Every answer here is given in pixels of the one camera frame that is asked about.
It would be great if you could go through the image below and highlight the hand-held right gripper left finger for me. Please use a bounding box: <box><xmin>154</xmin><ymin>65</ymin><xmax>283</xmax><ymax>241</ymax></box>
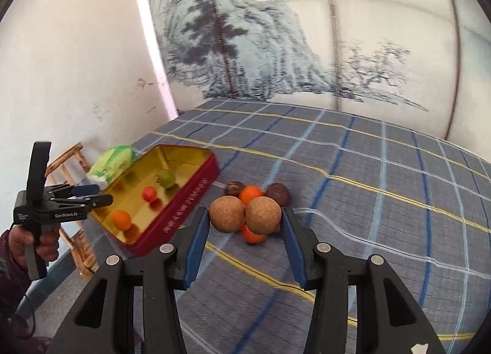
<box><xmin>46</xmin><ymin>206</ymin><xmax>211</xmax><ymax>354</ymax></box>

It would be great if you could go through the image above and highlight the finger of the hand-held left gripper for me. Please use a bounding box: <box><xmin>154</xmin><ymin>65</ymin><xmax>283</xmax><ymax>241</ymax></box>
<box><xmin>52</xmin><ymin>194</ymin><xmax>114</xmax><ymax>212</ymax></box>
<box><xmin>46</xmin><ymin>183</ymin><xmax>101</xmax><ymax>199</ymax></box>

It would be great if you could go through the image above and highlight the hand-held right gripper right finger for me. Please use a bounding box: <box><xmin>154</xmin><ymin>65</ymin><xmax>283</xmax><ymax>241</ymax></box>
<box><xmin>282</xmin><ymin>206</ymin><xmax>447</xmax><ymax>354</ymax></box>

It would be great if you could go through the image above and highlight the gold metal tray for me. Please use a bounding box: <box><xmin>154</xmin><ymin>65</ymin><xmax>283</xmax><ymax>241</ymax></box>
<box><xmin>89</xmin><ymin>144</ymin><xmax>220</xmax><ymax>257</ymax></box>

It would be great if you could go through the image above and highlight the orange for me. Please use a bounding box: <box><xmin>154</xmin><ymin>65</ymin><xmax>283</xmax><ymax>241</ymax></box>
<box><xmin>241</xmin><ymin>224</ymin><xmax>268</xmax><ymax>244</ymax></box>
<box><xmin>238</xmin><ymin>185</ymin><xmax>265</xmax><ymax>206</ymax></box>
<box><xmin>112</xmin><ymin>210</ymin><xmax>132</xmax><ymax>232</ymax></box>

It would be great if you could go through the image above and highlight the brown kiwi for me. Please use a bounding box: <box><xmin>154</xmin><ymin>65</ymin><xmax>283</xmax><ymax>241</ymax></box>
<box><xmin>245</xmin><ymin>196</ymin><xmax>282</xmax><ymax>235</ymax></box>
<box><xmin>209</xmin><ymin>196</ymin><xmax>246</xmax><ymax>232</ymax></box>

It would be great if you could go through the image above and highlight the dark purple round fruit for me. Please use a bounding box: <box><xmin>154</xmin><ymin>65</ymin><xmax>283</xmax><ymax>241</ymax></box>
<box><xmin>265</xmin><ymin>183</ymin><xmax>292</xmax><ymax>208</ymax></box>
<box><xmin>224</xmin><ymin>181</ymin><xmax>246</xmax><ymax>197</ymax></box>

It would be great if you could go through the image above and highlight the person's left forearm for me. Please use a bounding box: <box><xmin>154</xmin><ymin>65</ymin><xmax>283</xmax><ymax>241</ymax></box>
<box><xmin>0</xmin><ymin>229</ymin><xmax>52</xmax><ymax>354</ymax></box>

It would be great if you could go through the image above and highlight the person's left hand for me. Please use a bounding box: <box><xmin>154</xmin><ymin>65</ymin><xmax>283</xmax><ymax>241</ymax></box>
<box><xmin>8</xmin><ymin>220</ymin><xmax>61</xmax><ymax>263</ymax></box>

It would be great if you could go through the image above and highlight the green tissue pack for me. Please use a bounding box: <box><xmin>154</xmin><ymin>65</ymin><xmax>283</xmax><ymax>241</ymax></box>
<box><xmin>86</xmin><ymin>146</ymin><xmax>138</xmax><ymax>187</ymax></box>

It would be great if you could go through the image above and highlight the wooden bamboo chair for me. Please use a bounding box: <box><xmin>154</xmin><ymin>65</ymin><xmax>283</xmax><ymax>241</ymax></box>
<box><xmin>45</xmin><ymin>142</ymin><xmax>99</xmax><ymax>278</ymax></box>

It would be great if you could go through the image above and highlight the green round fruit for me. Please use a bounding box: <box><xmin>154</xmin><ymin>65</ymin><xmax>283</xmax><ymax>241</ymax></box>
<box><xmin>158</xmin><ymin>170</ymin><xmax>177</xmax><ymax>189</ymax></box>

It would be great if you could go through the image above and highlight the blue plaid blanket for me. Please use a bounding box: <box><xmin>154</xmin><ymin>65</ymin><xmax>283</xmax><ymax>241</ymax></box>
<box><xmin>50</xmin><ymin>99</ymin><xmax>491</xmax><ymax>354</ymax></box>

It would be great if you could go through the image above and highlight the landscape painted folding screen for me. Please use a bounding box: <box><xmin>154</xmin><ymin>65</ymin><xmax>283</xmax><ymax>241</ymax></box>
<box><xmin>132</xmin><ymin>0</ymin><xmax>491</xmax><ymax>170</ymax></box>

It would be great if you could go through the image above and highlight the black cable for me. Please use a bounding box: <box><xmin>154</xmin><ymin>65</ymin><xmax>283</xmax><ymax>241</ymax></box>
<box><xmin>13</xmin><ymin>279</ymin><xmax>38</xmax><ymax>339</ymax></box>

